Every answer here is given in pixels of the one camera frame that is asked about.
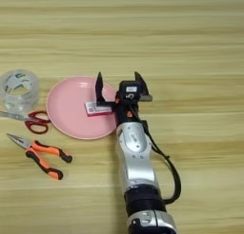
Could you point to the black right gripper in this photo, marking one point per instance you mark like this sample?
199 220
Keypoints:
122 115

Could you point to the pink round plate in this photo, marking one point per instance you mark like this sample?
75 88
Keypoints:
68 107

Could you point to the clear tape roll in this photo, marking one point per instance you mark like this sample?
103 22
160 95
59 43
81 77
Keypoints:
19 96

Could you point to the orange black needle-nose pliers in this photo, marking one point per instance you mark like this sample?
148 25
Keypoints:
43 163

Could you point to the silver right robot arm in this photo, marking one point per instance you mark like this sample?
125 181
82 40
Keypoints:
136 161

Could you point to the black box with white label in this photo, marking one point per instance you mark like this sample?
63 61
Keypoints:
128 87

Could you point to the small red white box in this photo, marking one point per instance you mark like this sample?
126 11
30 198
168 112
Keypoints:
97 108

